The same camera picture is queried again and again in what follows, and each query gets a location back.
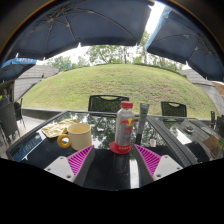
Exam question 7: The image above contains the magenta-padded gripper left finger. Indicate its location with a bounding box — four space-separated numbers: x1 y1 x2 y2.
44 144 97 188

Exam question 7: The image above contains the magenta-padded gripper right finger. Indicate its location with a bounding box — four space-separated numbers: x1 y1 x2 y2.
132 143 184 186

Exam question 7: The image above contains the red-capped grey drink bottle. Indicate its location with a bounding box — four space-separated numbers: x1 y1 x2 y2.
114 100 136 148

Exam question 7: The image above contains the flat round red coaster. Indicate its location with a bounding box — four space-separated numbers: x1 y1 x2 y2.
109 140 133 155

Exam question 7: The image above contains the yellow foil wrapper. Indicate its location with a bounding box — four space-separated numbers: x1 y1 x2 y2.
41 118 81 139

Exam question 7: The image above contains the small round bowl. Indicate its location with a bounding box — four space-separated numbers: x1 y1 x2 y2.
184 124 196 134

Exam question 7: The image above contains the dark green plastic chair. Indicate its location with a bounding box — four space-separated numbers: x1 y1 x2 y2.
87 94 130 114
160 100 188 118
214 114 224 138

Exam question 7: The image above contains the dark wicker chair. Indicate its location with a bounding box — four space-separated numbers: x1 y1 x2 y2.
0 101 19 141
13 97 27 129

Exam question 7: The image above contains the grey roofed building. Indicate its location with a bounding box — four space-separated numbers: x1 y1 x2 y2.
13 64 60 101
181 68 224 114

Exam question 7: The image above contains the person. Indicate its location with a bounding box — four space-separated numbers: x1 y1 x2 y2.
0 88 11 108

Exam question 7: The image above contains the small navy lettered umbrella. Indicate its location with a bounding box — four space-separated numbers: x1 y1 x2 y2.
0 57 38 83

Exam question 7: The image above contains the navy umbrella with blue trim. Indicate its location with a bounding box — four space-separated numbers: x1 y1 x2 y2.
144 5 224 82

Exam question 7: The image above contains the large navy patio umbrella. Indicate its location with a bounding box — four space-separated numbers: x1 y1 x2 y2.
0 0 156 66

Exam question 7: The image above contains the cream mug with yellow handle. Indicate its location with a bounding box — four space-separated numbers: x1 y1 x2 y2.
56 122 93 151

